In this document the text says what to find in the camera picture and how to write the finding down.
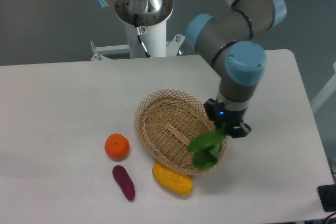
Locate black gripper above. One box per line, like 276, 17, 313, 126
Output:
203, 98, 251, 138

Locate green bok choy vegetable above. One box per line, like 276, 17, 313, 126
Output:
187, 126, 226, 170

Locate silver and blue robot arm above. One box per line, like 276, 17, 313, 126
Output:
95, 0, 287, 138

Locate woven wicker basket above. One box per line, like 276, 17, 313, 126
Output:
134, 89, 215, 176

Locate yellow mango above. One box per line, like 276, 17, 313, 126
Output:
152, 163, 193, 195

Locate orange tangerine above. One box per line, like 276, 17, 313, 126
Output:
104, 133, 130, 160

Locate purple sweet potato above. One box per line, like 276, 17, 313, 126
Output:
112, 165, 135, 201

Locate black device at table edge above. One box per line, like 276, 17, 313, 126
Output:
317, 184, 335, 212

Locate white metal base frame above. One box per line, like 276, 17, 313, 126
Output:
90, 34, 185, 61

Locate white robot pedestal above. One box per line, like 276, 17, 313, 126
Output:
114, 0, 173, 58

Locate black cable on pedestal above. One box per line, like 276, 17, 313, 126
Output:
133, 13, 152, 59

